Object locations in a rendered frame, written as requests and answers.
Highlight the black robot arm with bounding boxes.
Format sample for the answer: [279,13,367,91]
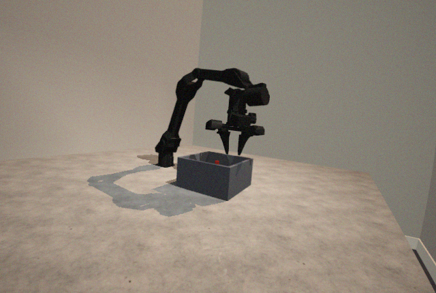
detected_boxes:
[155,67,270,168]

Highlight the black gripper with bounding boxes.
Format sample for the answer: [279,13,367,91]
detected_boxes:
[206,105,264,155]

